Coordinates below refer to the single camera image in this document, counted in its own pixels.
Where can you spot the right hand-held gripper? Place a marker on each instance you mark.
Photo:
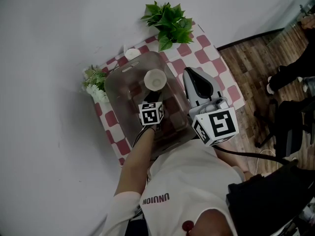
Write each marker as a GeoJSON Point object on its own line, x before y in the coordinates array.
{"type": "Point", "coordinates": [217, 123]}

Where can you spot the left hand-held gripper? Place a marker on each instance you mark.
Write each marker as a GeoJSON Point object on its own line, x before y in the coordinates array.
{"type": "Point", "coordinates": [150, 115]}

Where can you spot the transparent grey plastic basket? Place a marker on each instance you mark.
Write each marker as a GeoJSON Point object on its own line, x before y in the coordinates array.
{"type": "Point", "coordinates": [128, 92]}

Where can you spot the white cup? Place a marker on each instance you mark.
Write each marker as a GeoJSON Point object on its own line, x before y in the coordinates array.
{"type": "Point", "coordinates": [155, 79]}

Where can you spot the person's left forearm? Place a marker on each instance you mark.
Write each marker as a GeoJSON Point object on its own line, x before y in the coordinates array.
{"type": "Point", "coordinates": [137, 161]}

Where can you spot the person's right forearm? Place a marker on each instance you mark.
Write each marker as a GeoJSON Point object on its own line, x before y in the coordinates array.
{"type": "Point", "coordinates": [240, 171]}

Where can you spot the red white checkered table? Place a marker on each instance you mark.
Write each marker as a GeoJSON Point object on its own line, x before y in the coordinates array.
{"type": "Point", "coordinates": [209, 58]}

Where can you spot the white flower bouquet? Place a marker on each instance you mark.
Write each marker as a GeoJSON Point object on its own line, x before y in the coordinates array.
{"type": "Point", "coordinates": [96, 90]}

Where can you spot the green leafy plant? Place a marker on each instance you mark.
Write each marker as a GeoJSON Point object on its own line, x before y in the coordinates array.
{"type": "Point", "coordinates": [172, 23]}

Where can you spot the person's white shirt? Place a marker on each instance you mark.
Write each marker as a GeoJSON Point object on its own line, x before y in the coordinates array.
{"type": "Point", "coordinates": [192, 181]}

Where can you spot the black office chair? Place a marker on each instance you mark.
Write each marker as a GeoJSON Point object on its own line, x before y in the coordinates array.
{"type": "Point", "coordinates": [290, 129]}

